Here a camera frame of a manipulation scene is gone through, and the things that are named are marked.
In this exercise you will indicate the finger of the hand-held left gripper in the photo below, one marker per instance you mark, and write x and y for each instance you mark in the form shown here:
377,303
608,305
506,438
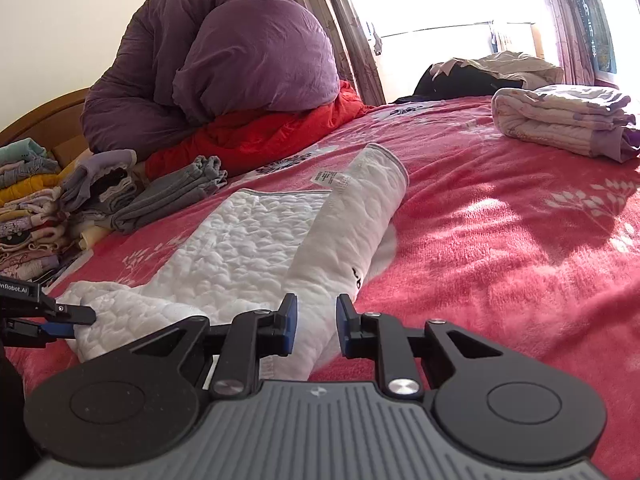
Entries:
75,314
57,330

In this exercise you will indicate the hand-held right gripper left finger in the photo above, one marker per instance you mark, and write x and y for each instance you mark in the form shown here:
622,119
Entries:
291,330

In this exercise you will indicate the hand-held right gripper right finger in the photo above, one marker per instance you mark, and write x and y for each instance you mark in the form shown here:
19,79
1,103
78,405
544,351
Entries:
344,330

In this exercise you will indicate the white quilted pants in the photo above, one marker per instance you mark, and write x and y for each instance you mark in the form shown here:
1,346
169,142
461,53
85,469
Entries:
250,240

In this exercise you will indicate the stack of folded clothes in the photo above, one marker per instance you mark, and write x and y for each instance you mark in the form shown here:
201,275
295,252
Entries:
30,200

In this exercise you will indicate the beige and black clothes pile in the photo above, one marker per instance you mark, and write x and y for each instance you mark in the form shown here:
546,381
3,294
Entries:
500,67

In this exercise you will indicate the lilac grey garment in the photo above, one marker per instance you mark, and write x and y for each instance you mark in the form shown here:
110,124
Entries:
100,170

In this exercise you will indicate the grey folded pants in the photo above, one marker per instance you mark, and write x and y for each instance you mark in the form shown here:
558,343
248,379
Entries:
165,195

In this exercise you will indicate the red floral blanket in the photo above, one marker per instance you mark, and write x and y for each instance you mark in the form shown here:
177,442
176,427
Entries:
500,260

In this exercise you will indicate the wooden headboard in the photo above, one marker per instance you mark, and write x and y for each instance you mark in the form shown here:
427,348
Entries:
45,120

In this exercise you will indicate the red quilt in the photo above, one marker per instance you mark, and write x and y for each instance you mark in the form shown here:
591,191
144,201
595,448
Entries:
260,135

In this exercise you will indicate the purple duvet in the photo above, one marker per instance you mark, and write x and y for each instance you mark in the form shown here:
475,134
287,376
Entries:
250,60

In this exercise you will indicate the pale pink folded garment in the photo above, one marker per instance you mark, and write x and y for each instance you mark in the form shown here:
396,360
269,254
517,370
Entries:
550,120

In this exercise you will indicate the brown striped curtain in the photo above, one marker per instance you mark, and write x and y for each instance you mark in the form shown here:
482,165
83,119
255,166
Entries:
560,20
350,35

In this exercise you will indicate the wall poster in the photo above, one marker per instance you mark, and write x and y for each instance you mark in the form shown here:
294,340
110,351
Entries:
595,35

